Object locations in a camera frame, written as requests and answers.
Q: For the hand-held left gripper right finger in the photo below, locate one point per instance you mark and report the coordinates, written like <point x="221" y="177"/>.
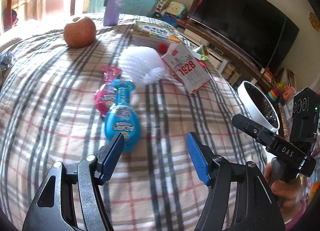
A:
<point x="197" y="161"/>

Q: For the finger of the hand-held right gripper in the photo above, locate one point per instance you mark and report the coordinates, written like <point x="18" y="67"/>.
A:
<point x="252" y="128"/>

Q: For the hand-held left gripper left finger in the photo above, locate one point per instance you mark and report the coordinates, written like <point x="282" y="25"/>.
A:
<point x="112" y="158"/>

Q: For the white trash bin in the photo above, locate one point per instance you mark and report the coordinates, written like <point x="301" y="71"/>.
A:
<point x="246" y="96"/>

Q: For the blue candy packet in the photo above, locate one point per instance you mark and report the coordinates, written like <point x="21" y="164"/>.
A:
<point x="122" y="121"/>

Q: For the person's right hand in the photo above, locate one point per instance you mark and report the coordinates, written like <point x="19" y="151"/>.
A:
<point x="285" y="191"/>

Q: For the brown cardboard box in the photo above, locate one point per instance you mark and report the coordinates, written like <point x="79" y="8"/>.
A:
<point x="286" y="76"/>

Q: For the pink candy packet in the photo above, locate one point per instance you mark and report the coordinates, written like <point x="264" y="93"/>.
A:
<point x="102" y="97"/>

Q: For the stacked yellow cups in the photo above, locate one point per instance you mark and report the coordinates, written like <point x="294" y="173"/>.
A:
<point x="228" y="70"/>

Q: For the white carton with red print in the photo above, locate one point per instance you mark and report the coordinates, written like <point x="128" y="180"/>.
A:
<point x="187" y="71"/>

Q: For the green snack wrapper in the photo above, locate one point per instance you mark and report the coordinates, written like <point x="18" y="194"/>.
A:
<point x="201" y="52"/>

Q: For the television cabinet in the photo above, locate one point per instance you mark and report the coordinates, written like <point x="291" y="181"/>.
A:
<point x="215" y="43"/>

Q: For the black television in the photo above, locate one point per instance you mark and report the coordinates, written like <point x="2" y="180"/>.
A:
<point x="245" y="21"/>

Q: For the small red object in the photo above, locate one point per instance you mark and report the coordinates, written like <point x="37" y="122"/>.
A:
<point x="163" y="48"/>

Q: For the apple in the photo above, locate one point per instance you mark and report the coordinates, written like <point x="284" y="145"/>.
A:
<point x="80" y="32"/>

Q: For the picture book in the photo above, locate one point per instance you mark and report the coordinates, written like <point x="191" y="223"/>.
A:
<point x="155" y="31"/>

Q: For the blue toy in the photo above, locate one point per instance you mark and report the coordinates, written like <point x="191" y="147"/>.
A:
<point x="168" y="17"/>

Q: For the pale yellow toy box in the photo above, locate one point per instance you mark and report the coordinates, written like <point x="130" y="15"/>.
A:
<point x="176" y="9"/>

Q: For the crumpled silver wrapper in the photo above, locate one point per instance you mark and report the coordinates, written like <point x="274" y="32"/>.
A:
<point x="5" y="61"/>

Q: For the purple water bottle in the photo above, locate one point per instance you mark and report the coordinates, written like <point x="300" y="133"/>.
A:
<point x="112" y="9"/>

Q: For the round wheel toy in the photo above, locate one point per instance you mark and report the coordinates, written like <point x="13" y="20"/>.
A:
<point x="161" y="6"/>

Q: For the dark purple object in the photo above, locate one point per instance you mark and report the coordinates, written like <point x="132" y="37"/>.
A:
<point x="15" y="16"/>

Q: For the gold wall decal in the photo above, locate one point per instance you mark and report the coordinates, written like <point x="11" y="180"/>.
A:
<point x="314" y="21"/>

